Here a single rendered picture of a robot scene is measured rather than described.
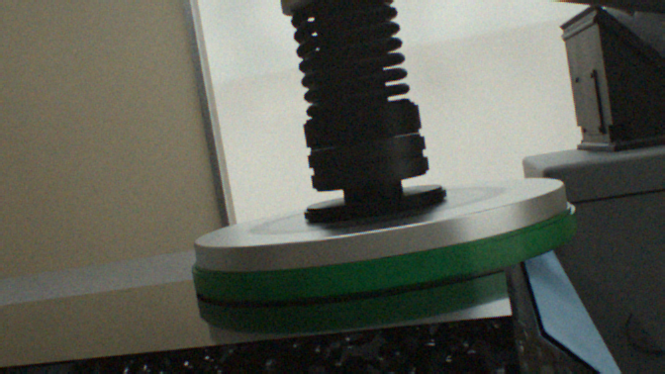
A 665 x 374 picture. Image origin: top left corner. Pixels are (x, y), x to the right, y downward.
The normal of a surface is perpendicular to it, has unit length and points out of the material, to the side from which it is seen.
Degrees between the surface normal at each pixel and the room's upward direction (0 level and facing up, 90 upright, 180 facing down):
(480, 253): 90
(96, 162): 90
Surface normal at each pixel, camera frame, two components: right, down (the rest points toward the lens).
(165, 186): -0.16, 0.08
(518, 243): 0.53, -0.04
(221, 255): -0.76, 0.16
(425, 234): 0.16, 0.03
